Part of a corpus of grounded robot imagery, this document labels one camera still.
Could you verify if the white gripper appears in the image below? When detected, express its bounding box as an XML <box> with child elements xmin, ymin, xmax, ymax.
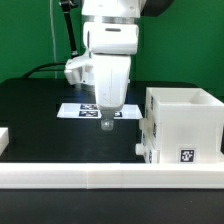
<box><xmin>92</xmin><ymin>54</ymin><xmax>131</xmax><ymax>131</ymax></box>

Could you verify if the white front drawer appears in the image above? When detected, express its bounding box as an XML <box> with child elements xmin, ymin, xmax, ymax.
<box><xmin>135</xmin><ymin>143</ymin><xmax>157</xmax><ymax>164</ymax></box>

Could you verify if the white drawer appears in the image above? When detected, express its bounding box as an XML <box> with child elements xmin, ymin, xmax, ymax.
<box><xmin>139</xmin><ymin>113</ymin><xmax>157</xmax><ymax>141</ymax></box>
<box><xmin>135</xmin><ymin>143</ymin><xmax>157</xmax><ymax>164</ymax></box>

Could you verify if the white drawer cabinet box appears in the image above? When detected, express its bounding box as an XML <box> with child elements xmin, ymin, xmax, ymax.
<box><xmin>143</xmin><ymin>87</ymin><xmax>224</xmax><ymax>164</ymax></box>

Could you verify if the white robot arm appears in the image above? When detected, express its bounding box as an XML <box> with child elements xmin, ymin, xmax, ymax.
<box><xmin>65</xmin><ymin>0</ymin><xmax>174</xmax><ymax>131</ymax></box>

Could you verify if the white marker plate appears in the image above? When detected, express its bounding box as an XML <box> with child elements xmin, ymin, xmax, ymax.
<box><xmin>57</xmin><ymin>103</ymin><xmax>142</xmax><ymax>120</ymax></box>

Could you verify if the white left side block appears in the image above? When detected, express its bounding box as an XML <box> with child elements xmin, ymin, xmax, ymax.
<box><xmin>0</xmin><ymin>127</ymin><xmax>9</xmax><ymax>155</ymax></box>

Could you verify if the black cable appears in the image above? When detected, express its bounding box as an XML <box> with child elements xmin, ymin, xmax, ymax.
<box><xmin>21</xmin><ymin>61</ymin><xmax>68</xmax><ymax>79</ymax></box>

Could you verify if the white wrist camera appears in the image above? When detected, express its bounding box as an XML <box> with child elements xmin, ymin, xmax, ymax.
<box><xmin>83</xmin><ymin>22</ymin><xmax>139</xmax><ymax>55</ymax></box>

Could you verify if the white fence wall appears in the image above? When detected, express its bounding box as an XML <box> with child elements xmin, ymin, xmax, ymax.
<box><xmin>0</xmin><ymin>163</ymin><xmax>224</xmax><ymax>189</ymax></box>

